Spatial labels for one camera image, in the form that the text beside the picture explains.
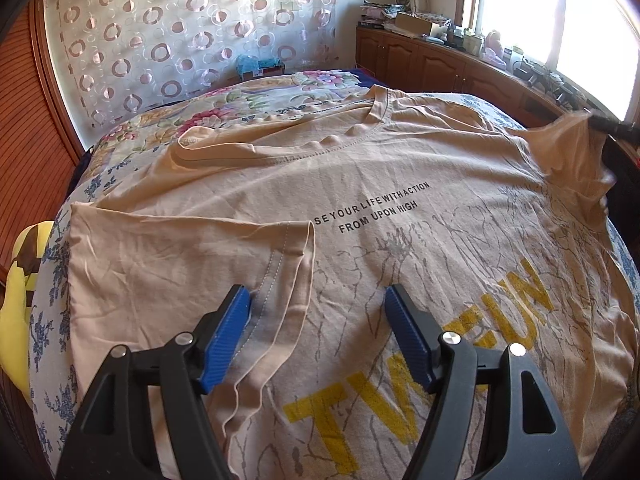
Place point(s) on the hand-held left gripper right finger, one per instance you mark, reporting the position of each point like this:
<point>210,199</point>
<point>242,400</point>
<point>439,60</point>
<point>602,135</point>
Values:
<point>407,335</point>

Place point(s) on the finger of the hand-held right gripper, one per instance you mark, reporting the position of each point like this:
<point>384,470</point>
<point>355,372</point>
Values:
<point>620,129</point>

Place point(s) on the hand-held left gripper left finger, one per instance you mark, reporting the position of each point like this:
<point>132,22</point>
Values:
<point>225,340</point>

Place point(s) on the beige printed t-shirt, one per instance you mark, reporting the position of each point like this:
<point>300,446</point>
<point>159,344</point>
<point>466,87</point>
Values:
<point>350,185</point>

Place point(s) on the pink plush toy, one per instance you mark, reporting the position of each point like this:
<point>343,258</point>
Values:
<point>493,44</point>

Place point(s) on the window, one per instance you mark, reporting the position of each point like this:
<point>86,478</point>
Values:
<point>525,0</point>

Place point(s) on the blue floral bed sheet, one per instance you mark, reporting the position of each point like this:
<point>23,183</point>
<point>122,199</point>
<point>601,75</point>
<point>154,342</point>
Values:
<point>50,360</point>

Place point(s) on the wooden cabinet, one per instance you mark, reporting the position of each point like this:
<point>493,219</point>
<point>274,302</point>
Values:
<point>430,60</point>

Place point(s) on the yellow brown pillow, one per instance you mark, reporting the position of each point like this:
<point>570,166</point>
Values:
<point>12,320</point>

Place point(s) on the cardboard box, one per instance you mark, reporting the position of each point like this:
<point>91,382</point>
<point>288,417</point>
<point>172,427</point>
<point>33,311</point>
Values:
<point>415,22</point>

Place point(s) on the pink floral blanket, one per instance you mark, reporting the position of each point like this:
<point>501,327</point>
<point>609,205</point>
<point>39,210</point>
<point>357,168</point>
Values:
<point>225,105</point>

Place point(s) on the navy blue bedding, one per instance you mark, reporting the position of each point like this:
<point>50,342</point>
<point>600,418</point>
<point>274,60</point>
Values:
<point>367,74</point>

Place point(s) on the teal box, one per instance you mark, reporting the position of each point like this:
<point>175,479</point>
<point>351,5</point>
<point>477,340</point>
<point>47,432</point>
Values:
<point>250,65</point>

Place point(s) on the wooden slatted wardrobe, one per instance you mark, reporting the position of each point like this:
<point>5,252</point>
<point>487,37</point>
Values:
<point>30,135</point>

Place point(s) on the sheer curtain with circles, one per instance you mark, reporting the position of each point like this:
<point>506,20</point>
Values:
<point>150,35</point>

